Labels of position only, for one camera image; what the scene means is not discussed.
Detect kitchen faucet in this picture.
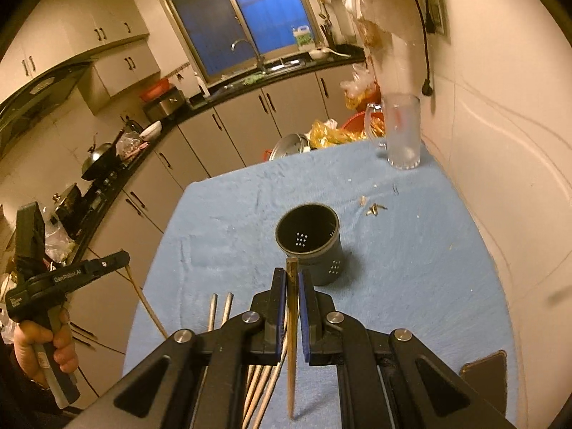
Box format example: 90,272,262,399
231,38,267,73

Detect yellow plastic bag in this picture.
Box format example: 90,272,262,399
308,120,361,149

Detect steel box on counter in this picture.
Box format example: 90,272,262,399
143,87,186,122

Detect orange bag by cabinet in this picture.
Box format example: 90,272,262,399
340,64,381,112

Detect small metal scraps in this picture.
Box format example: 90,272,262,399
359,196,388,216

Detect black wok on stove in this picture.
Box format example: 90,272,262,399
82,128,125,181

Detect black range hood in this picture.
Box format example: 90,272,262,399
1,61,92,157

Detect white bowl on counter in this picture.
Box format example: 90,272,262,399
140,120,163,142

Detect wooden chopstick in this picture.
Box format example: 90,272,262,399
125,265,169,339
249,339,288,428
220,292,234,326
242,365,264,428
286,257,299,419
207,294,218,332

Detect green detergent bottle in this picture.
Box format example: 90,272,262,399
292,25,315,52

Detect light blue table cloth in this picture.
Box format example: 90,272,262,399
124,142,518,421

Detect red plastic basin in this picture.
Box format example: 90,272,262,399
341,112,385,139

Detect metal steamer pot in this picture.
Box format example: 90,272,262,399
268,134,311,161

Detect hanging bag on wall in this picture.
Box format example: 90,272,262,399
341,0,431,54

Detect black power cable plug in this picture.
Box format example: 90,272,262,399
413,0,434,97

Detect frosted glass beer mug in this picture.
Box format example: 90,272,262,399
364,93,421,171

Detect left human hand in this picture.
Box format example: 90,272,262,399
14,308,79,388

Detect dark cylindrical utensil holder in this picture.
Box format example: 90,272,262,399
275,202,344,286

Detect blue kitchen window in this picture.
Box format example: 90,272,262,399
165,0,319,82

